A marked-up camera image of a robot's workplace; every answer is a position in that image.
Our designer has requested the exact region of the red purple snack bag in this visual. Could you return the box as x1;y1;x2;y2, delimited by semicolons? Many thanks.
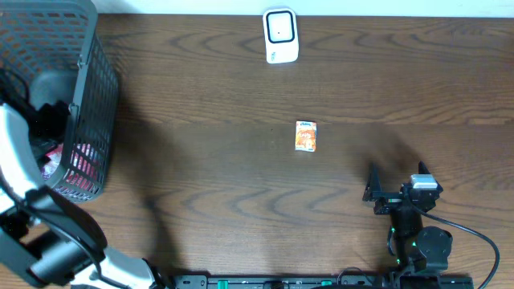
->
41;144;104;198

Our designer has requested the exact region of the orange tissue pack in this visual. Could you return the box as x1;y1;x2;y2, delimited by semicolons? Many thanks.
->
295;120;317;153

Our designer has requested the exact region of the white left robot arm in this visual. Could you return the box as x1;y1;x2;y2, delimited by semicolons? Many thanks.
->
1;104;165;288

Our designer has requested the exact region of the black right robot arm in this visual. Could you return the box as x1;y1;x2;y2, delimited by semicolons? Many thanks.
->
362;162;453;275

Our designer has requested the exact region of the grey plastic mesh basket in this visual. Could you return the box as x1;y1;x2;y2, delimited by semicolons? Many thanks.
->
1;0;119;203

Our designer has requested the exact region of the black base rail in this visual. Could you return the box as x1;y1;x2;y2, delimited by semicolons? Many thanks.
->
170;267;474;289

